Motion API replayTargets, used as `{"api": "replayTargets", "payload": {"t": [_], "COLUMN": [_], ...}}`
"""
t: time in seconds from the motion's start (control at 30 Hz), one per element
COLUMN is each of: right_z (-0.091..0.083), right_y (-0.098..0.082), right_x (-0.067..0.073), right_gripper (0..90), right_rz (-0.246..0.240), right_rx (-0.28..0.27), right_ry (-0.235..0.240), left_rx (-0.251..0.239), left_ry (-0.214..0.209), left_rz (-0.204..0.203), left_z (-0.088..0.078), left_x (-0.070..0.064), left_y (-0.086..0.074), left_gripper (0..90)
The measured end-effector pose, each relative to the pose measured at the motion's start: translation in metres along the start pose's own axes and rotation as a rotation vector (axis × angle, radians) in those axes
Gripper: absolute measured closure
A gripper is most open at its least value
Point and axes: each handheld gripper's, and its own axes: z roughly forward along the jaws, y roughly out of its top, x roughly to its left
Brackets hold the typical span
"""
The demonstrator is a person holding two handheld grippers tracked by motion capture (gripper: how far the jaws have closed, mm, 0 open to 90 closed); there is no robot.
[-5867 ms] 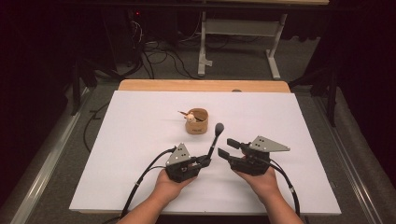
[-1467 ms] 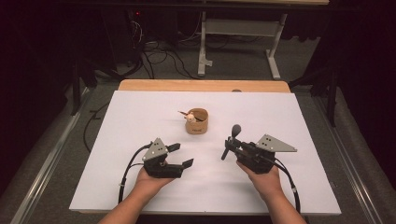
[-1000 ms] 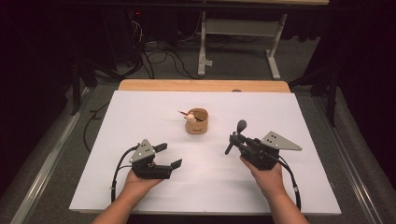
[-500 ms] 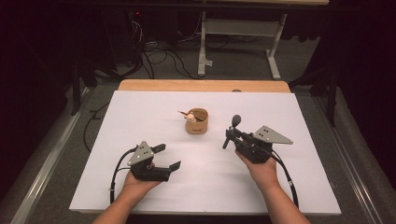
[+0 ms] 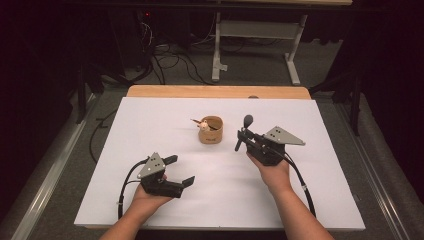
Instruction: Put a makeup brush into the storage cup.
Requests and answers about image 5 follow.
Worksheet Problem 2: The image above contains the light wooden table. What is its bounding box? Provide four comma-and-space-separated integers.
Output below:
126, 84, 312, 100

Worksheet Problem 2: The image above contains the white metal desk frame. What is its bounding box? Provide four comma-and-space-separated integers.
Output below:
211, 11, 310, 86

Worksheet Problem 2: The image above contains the hand-held gripper cable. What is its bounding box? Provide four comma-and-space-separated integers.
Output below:
116, 157, 150, 221
276, 149, 317, 218

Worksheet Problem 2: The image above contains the black metal stand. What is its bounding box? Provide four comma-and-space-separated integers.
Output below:
308, 71, 364, 137
74, 62, 105, 125

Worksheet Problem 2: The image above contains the black floor cable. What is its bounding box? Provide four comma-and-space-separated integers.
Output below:
88, 109, 118, 165

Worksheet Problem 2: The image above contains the black makeup brush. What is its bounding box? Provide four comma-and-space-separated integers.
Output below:
234, 114, 255, 153

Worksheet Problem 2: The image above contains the person's right hand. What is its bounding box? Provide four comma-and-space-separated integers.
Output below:
246, 152, 292, 196

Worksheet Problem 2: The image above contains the round wooden brush holder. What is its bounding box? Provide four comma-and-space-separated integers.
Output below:
197, 115, 224, 145

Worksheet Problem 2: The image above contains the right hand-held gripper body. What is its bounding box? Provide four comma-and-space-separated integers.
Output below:
246, 125, 306, 167

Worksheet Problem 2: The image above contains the right hand-held gripper cable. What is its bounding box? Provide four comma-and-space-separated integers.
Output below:
276, 149, 317, 218

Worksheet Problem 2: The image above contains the left hand-held gripper cable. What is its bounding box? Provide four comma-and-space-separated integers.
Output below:
116, 157, 150, 221

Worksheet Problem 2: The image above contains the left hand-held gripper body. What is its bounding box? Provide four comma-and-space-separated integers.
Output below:
136, 152, 185, 199

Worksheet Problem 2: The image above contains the bundle of black floor cables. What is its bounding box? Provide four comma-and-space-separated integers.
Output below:
132, 19, 215, 86

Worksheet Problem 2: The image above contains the grey metal floor rail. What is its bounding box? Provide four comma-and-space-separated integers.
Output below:
332, 99, 415, 240
10, 94, 98, 240

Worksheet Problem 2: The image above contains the person's left hand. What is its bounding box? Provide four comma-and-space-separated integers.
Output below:
131, 185, 173, 215

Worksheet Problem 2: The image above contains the white table board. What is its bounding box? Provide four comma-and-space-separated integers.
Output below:
73, 96, 366, 232

